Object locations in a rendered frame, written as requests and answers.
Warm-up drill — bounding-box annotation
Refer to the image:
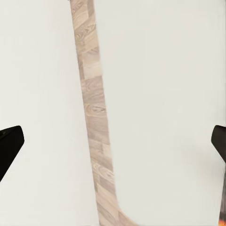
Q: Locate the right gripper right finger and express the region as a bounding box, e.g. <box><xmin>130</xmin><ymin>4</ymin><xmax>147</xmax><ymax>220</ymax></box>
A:
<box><xmin>211</xmin><ymin>125</ymin><xmax>226</xmax><ymax>163</ymax></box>

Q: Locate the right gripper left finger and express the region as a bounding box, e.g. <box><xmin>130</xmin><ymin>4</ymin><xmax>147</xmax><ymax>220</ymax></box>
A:
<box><xmin>0</xmin><ymin>125</ymin><xmax>24</xmax><ymax>182</ymax></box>

